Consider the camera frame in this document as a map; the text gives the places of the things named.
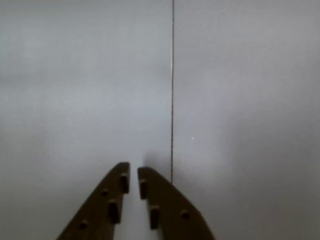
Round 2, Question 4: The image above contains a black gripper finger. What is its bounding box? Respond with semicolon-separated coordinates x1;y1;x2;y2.
56;161;131;240
137;166;217;240

